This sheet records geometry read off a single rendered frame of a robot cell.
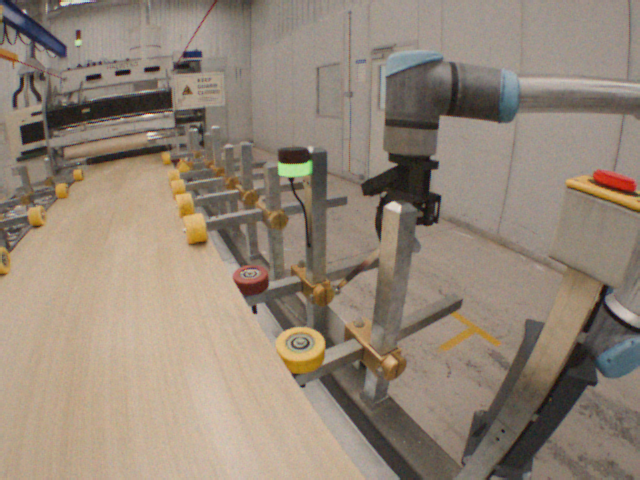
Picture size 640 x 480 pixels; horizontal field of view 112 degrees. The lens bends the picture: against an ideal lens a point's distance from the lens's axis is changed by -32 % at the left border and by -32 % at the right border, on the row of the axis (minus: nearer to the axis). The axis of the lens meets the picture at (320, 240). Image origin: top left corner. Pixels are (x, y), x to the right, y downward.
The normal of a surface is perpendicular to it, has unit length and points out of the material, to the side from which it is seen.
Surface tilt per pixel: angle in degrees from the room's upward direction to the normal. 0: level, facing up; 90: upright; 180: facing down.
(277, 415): 0
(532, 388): 90
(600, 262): 90
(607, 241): 90
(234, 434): 0
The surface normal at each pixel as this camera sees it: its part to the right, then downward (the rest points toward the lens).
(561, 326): -0.87, 0.20
